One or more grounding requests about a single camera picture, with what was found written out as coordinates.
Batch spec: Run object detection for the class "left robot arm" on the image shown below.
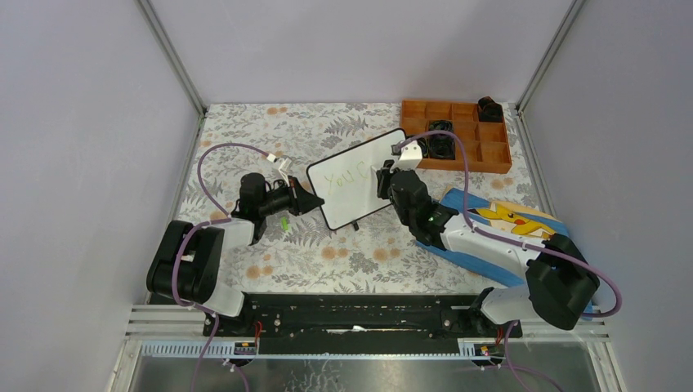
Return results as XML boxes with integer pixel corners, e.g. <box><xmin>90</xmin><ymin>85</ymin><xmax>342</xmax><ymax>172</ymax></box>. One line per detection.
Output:
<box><xmin>145</xmin><ymin>172</ymin><xmax>324</xmax><ymax>336</ymax></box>

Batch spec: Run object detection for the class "purple cable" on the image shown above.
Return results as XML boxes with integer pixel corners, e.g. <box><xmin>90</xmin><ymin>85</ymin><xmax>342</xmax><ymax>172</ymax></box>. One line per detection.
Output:
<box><xmin>397</xmin><ymin>130</ymin><xmax>624</xmax><ymax>392</ymax></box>
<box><xmin>172</xmin><ymin>142</ymin><xmax>272</xmax><ymax>392</ymax></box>

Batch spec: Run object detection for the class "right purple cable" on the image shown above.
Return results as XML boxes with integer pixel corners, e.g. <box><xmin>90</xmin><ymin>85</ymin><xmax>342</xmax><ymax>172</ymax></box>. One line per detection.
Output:
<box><xmin>397</xmin><ymin>130</ymin><xmax>624</xmax><ymax>392</ymax></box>

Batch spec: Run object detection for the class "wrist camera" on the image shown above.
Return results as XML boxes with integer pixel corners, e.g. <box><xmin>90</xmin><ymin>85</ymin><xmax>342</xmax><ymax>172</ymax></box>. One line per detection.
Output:
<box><xmin>266</xmin><ymin>154</ymin><xmax>293</xmax><ymax>185</ymax></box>
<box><xmin>390</xmin><ymin>140</ymin><xmax>423</xmax><ymax>172</ymax></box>

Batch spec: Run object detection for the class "black item in tray corner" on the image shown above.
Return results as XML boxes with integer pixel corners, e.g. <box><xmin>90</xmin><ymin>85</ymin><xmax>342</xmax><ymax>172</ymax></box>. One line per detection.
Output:
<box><xmin>477</xmin><ymin>96</ymin><xmax>504</xmax><ymax>123</ymax></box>

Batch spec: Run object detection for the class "orange compartment tray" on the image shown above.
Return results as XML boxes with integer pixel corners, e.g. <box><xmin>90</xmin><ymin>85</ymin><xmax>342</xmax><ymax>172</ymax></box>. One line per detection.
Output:
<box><xmin>400</xmin><ymin>100</ymin><xmax>512</xmax><ymax>174</ymax></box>

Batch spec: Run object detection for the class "small whiteboard black frame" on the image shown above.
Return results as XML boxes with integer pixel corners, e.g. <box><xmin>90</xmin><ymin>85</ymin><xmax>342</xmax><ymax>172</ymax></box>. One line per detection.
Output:
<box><xmin>306</xmin><ymin>128</ymin><xmax>405</xmax><ymax>230</ymax></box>

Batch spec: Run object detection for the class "aluminium frame post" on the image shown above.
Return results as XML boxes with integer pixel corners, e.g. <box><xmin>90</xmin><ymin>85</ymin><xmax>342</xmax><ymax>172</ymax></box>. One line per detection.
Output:
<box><xmin>515</xmin><ymin>0</ymin><xmax>588</xmax><ymax>116</ymax></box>
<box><xmin>134</xmin><ymin>0</ymin><xmax>207</xmax><ymax>118</ymax></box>

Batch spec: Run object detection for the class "left aluminium frame post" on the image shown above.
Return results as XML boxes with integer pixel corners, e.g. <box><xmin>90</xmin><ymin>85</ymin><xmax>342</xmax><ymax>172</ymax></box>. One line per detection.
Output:
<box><xmin>134</xmin><ymin>0</ymin><xmax>207</xmax><ymax>118</ymax></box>

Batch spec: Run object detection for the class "blue pikachu cloth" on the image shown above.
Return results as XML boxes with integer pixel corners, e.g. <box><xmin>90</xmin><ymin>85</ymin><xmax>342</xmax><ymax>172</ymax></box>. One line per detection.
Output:
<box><xmin>417</xmin><ymin>189</ymin><xmax>591</xmax><ymax>316</ymax></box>

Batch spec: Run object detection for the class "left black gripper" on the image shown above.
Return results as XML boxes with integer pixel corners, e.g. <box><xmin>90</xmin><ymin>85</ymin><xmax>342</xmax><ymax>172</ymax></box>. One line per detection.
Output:
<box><xmin>258</xmin><ymin>175</ymin><xmax>324</xmax><ymax>217</ymax></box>

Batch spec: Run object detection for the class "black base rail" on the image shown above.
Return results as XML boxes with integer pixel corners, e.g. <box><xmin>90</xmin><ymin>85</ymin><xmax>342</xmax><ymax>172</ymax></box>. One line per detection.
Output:
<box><xmin>215</xmin><ymin>293</ymin><xmax>509</xmax><ymax>355</ymax></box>

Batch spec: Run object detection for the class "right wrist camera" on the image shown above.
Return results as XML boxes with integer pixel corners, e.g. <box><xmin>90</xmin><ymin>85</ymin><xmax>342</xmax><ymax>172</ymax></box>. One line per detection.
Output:
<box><xmin>390</xmin><ymin>140</ymin><xmax>423</xmax><ymax>172</ymax></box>

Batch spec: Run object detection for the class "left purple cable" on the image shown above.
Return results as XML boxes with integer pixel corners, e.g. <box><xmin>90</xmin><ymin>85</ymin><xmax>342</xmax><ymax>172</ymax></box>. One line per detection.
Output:
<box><xmin>172</xmin><ymin>142</ymin><xmax>272</xmax><ymax>392</ymax></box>

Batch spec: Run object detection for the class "black item in tray middle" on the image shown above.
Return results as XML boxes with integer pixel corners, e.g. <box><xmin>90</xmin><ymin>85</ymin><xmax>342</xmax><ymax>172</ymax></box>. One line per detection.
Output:
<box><xmin>428</xmin><ymin>120</ymin><xmax>455</xmax><ymax>160</ymax></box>

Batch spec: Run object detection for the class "right aluminium frame post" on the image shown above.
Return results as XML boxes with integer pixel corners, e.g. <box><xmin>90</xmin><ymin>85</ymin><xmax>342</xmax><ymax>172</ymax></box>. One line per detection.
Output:
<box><xmin>515</xmin><ymin>0</ymin><xmax>588</xmax><ymax>116</ymax></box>

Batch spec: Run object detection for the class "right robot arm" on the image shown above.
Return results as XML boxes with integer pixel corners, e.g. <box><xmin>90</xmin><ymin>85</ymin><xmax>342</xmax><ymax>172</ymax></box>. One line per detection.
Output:
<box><xmin>376</xmin><ymin>160</ymin><xmax>600</xmax><ymax>336</ymax></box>

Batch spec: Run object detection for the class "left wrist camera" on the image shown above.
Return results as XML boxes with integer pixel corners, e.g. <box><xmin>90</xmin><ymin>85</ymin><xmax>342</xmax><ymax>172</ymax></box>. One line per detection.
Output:
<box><xmin>266</xmin><ymin>154</ymin><xmax>293</xmax><ymax>185</ymax></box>

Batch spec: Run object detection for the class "floral table mat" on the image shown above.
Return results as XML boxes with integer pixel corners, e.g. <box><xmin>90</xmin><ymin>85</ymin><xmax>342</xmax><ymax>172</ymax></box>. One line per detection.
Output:
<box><xmin>158</xmin><ymin>102</ymin><xmax>549</xmax><ymax>296</ymax></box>

